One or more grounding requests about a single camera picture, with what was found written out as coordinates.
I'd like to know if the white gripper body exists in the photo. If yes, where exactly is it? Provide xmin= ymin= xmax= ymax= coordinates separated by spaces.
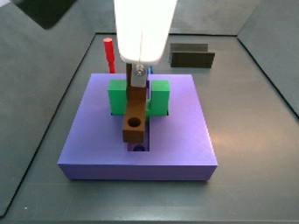
xmin=114 ymin=0 xmax=178 ymax=65

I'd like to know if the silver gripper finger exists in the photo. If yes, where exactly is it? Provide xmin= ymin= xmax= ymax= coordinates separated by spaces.
xmin=131 ymin=64 xmax=149 ymax=88

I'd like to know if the brown T-shaped block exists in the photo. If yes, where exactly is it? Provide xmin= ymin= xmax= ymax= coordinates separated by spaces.
xmin=123 ymin=64 xmax=147 ymax=144

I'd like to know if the blue cylindrical peg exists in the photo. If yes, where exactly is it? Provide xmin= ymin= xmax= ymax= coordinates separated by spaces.
xmin=147 ymin=66 xmax=154 ymax=74

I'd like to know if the red hexagonal peg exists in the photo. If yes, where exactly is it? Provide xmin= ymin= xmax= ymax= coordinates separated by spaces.
xmin=103 ymin=38 xmax=117 ymax=74

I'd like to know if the green U-shaped block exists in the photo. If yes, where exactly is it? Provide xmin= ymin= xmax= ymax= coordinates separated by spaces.
xmin=107 ymin=79 xmax=171 ymax=121

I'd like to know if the purple base block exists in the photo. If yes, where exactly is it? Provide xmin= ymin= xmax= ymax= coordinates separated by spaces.
xmin=59 ymin=73 xmax=218 ymax=180

